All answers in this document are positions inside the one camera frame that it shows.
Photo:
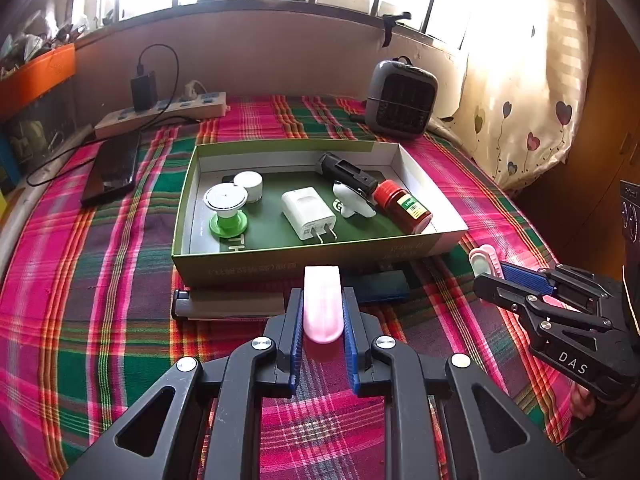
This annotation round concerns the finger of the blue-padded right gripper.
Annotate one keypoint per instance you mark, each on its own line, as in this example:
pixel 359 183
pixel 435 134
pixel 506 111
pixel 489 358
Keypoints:
pixel 536 280
pixel 512 297

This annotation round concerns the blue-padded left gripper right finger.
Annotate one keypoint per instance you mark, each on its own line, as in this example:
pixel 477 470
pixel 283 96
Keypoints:
pixel 366 375

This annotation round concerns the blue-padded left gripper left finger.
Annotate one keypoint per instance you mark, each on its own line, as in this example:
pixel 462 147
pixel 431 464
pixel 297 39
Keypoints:
pixel 280 373

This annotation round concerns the blue rectangular box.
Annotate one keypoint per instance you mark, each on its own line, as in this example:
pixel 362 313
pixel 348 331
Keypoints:
pixel 379 288

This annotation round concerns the grey black rectangular device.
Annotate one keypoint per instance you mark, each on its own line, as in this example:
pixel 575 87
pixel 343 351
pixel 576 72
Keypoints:
pixel 213 304

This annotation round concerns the white usb charger plug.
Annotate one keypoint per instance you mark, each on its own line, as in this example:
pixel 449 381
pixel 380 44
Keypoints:
pixel 309 215

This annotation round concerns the red cap brown bottle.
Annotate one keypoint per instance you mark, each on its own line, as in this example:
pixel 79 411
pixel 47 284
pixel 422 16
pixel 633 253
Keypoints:
pixel 409 215

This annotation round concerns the white mushroom shaped object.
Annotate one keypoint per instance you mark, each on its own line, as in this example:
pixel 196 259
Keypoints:
pixel 348 202

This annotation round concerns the white and green spool container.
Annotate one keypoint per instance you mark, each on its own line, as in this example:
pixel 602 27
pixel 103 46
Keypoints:
pixel 226 200

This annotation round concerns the small white round jar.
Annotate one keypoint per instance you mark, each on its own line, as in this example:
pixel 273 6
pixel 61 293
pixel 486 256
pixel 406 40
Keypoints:
pixel 252 182

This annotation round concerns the black rectangular holder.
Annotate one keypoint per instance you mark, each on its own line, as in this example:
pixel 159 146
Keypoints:
pixel 337 169

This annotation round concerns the green and white cardboard tray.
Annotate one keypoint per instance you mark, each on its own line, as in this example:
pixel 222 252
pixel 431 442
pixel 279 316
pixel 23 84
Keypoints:
pixel 266 209

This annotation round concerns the plaid pink green tablecloth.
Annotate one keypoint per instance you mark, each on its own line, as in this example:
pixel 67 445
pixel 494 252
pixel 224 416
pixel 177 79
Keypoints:
pixel 85 304

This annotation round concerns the grey portable fan heater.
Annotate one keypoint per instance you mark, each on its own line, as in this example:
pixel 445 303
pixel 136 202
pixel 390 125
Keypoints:
pixel 400 99

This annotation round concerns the black smartphone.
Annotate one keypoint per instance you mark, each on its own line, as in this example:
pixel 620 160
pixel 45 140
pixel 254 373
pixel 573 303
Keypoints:
pixel 113 173

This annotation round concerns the white power strip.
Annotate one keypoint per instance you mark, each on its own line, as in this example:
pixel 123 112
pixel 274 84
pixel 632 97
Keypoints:
pixel 203 106

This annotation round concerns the heart pattern curtain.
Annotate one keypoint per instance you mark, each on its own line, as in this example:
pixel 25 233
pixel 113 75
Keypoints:
pixel 524 86

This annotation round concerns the white plug in strip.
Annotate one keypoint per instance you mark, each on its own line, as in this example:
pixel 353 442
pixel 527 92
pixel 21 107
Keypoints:
pixel 193 89

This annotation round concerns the black charger adapter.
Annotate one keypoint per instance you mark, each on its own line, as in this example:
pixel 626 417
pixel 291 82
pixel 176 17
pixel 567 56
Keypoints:
pixel 143 91

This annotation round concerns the orange storage box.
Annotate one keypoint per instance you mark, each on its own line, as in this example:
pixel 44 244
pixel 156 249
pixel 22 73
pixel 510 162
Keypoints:
pixel 36 78

